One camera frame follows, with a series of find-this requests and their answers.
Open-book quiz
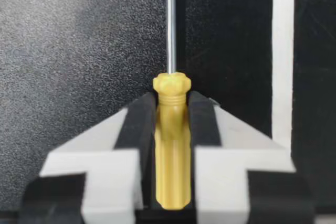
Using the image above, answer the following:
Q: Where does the yellow handled screwdriver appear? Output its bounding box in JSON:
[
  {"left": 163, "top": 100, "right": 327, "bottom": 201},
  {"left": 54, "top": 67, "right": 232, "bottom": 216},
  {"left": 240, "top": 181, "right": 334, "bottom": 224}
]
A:
[{"left": 152, "top": 0, "right": 193, "bottom": 210}]

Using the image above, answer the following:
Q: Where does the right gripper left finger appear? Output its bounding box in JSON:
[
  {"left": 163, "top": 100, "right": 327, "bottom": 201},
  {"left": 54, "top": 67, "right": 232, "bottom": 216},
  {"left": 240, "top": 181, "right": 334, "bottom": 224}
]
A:
[{"left": 17, "top": 92, "right": 158, "bottom": 224}]

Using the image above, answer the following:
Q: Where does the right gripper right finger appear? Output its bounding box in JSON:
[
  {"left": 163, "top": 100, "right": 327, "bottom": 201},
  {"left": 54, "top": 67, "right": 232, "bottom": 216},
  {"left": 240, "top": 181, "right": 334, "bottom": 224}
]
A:
[{"left": 185, "top": 90, "right": 316, "bottom": 224}]

